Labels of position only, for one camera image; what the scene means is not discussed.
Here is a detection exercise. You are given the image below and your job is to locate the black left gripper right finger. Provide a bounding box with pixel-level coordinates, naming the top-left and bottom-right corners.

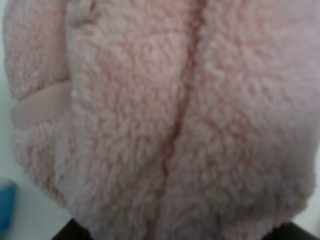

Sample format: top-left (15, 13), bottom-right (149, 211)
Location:
top-left (271, 223), bottom-right (320, 240)

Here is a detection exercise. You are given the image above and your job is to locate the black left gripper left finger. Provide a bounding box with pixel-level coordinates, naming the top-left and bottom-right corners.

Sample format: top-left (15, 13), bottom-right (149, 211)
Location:
top-left (54, 219), bottom-right (92, 240)

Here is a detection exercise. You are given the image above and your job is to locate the pink towel black band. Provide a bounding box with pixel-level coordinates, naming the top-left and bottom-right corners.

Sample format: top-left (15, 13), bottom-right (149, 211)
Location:
top-left (3, 0), bottom-right (320, 240)

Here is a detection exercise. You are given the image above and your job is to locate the blue toothpaste box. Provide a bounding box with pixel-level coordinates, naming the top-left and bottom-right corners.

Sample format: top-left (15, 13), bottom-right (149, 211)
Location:
top-left (0, 177), bottom-right (18, 240)

